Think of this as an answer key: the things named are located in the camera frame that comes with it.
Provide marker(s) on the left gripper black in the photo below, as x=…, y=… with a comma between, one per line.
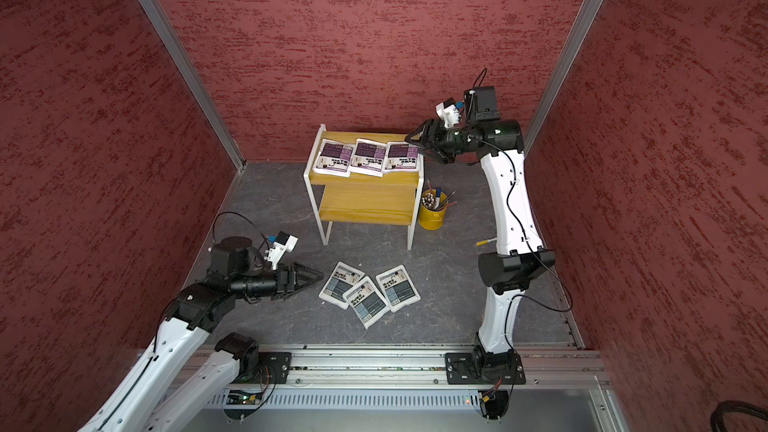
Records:
x=286, y=279

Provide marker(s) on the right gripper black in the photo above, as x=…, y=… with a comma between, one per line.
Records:
x=438, y=145

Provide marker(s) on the purple coffee bag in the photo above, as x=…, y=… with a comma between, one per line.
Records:
x=401, y=157
x=368, y=158
x=333, y=158

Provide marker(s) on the grey-blue coffee bag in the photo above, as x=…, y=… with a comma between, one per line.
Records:
x=342, y=278
x=398, y=288
x=367, y=302

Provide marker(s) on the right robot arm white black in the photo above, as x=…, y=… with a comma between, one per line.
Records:
x=475, y=126

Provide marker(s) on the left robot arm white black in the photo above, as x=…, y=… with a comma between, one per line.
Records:
x=238, y=271

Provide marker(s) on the yellow pen cup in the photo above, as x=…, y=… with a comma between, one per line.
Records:
x=433, y=206

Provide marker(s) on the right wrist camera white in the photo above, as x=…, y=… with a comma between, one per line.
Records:
x=450, y=113

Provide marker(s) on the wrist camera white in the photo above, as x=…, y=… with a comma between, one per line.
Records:
x=281, y=244
x=450, y=113

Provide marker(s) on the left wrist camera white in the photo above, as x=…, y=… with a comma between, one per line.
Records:
x=281, y=244

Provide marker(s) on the wooden two-tier shelf white frame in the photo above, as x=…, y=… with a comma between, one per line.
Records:
x=392, y=199

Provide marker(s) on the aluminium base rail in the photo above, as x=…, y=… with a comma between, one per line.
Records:
x=423, y=367

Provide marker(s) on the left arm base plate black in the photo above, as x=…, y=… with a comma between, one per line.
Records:
x=269, y=369

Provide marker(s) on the yellow handled marker pen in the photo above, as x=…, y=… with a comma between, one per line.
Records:
x=485, y=242

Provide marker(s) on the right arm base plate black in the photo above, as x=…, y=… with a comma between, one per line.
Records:
x=477, y=368

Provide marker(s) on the right corner aluminium post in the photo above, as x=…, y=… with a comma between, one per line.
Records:
x=580, y=28

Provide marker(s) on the corner aluminium post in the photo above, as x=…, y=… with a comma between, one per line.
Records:
x=166, y=32
x=580, y=28

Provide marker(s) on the left corner aluminium post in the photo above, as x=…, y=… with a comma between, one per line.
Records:
x=166, y=32

